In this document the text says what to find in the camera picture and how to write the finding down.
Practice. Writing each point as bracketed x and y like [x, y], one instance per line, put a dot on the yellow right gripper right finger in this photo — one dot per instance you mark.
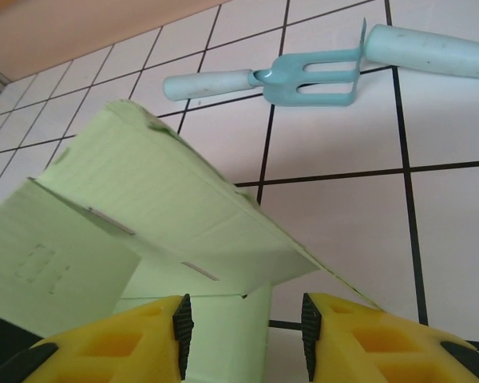
[383, 343]

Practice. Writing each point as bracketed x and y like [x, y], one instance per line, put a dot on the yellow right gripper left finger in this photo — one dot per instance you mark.
[115, 343]

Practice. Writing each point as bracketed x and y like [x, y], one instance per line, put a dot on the light blue garden trowel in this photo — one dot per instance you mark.
[423, 50]

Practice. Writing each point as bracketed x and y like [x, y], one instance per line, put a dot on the light blue garden fork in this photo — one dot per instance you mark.
[287, 76]

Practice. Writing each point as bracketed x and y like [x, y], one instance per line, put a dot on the green paper box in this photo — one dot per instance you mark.
[143, 199]

